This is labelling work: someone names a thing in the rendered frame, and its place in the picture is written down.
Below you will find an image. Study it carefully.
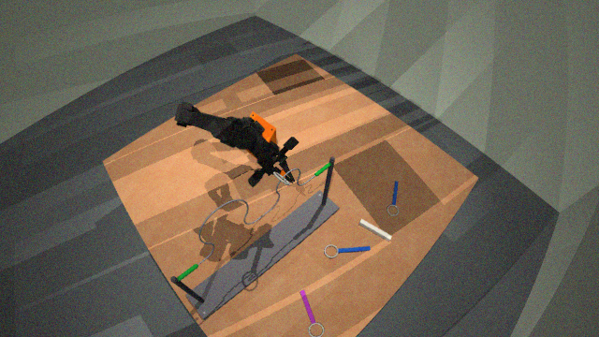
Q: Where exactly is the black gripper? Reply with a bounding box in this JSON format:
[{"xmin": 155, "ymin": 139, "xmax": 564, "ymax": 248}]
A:
[{"xmin": 248, "ymin": 137, "xmax": 299, "ymax": 187}]

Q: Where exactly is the purple flat handle with grey loop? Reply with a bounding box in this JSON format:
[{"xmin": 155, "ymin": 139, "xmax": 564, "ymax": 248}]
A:
[{"xmin": 300, "ymin": 290, "xmax": 325, "ymax": 337}]

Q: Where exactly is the grey rectangular bar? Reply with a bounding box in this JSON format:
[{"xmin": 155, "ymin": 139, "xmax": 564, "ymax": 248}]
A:
[{"xmin": 359, "ymin": 218, "xmax": 392, "ymax": 241}]

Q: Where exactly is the grey ring with orange handle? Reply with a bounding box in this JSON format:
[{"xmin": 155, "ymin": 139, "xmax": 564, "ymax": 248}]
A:
[{"xmin": 273, "ymin": 169, "xmax": 290, "ymax": 186}]

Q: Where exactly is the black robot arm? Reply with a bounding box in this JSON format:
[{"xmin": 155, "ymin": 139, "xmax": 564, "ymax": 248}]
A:
[{"xmin": 174, "ymin": 102, "xmax": 280, "ymax": 169}]

